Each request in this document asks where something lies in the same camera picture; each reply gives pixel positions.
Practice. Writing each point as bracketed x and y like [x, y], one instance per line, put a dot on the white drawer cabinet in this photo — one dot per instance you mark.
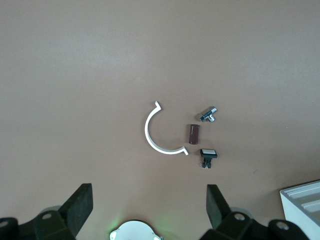
[295, 220]

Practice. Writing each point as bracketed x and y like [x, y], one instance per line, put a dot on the white semicircular clamp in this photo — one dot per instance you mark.
[147, 132]

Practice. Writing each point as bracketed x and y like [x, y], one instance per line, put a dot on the black rectangular white-faced switch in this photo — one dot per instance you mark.
[208, 153]

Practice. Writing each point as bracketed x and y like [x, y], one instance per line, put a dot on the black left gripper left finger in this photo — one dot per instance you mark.
[75, 212]

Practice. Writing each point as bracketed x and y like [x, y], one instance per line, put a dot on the silver metal fitting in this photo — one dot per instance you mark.
[207, 115]

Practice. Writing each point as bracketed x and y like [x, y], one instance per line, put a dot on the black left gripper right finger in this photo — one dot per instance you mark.
[220, 217]

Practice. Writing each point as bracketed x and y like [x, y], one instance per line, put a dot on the brown cylinder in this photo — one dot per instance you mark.
[193, 134]

